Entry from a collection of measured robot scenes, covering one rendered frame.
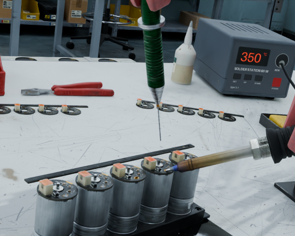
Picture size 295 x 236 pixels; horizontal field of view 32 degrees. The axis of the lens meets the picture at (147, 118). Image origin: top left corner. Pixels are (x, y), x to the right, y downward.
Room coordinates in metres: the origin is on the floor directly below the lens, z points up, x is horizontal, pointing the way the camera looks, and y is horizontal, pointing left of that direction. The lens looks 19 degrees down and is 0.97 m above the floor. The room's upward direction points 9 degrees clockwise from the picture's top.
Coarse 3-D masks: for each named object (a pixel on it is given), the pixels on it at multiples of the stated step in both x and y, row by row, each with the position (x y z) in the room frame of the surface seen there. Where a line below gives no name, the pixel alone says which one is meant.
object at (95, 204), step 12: (96, 180) 0.30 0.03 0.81; (84, 192) 0.29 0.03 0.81; (96, 192) 0.29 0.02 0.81; (108, 192) 0.29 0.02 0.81; (84, 204) 0.29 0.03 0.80; (96, 204) 0.29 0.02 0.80; (108, 204) 0.30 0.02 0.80; (84, 216) 0.29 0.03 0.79; (96, 216) 0.29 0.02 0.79; (84, 228) 0.29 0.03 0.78; (96, 228) 0.29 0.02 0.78
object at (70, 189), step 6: (54, 180) 0.29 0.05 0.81; (60, 180) 0.29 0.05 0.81; (66, 186) 0.29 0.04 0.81; (72, 186) 0.29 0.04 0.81; (54, 192) 0.27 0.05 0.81; (60, 192) 0.28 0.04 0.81; (66, 192) 0.28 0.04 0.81; (72, 192) 0.28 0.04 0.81; (48, 198) 0.27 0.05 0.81; (54, 198) 0.27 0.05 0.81; (60, 198) 0.27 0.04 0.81; (66, 198) 0.27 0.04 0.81; (72, 198) 0.27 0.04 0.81
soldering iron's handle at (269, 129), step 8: (288, 128) 0.33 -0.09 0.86; (272, 136) 0.32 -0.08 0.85; (280, 136) 0.32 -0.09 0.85; (288, 136) 0.32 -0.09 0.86; (272, 144) 0.32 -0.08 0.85; (280, 144) 0.32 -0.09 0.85; (272, 152) 0.32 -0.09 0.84; (280, 152) 0.32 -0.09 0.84; (288, 152) 0.32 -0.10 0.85; (280, 160) 0.32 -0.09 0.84
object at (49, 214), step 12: (36, 204) 0.28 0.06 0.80; (48, 204) 0.27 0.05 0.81; (60, 204) 0.27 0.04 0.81; (72, 204) 0.27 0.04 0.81; (36, 216) 0.27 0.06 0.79; (48, 216) 0.27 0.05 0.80; (60, 216) 0.27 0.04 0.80; (72, 216) 0.28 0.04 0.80; (36, 228) 0.27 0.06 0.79; (48, 228) 0.27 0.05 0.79; (60, 228) 0.27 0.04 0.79; (72, 228) 0.28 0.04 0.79
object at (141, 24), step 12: (144, 0) 0.29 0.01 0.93; (144, 12) 0.30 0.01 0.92; (156, 12) 0.30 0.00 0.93; (144, 24) 0.30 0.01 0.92; (156, 24) 0.29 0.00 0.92; (144, 36) 0.30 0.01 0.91; (156, 36) 0.30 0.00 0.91; (144, 48) 0.31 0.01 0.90; (156, 48) 0.30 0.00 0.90; (156, 60) 0.30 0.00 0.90; (156, 72) 0.30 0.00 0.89; (156, 84) 0.31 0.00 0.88
